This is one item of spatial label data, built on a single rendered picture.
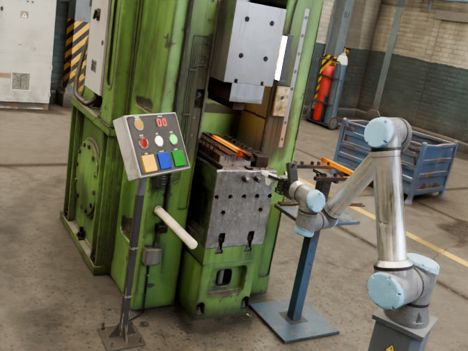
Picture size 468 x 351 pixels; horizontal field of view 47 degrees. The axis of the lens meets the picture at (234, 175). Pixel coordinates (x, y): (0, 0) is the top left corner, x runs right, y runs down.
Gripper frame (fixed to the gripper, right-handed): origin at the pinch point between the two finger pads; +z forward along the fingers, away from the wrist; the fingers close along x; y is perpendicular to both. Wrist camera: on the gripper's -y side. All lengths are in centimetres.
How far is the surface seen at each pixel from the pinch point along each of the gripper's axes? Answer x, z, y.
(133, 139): -70, 11, -11
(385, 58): 703, 641, -39
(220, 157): -12.1, 32.3, 3.0
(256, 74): 1, 32, -42
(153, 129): -58, 18, -14
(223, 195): -9.7, 26.3, 22.1
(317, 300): 78, 31, 100
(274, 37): 8, 32, -62
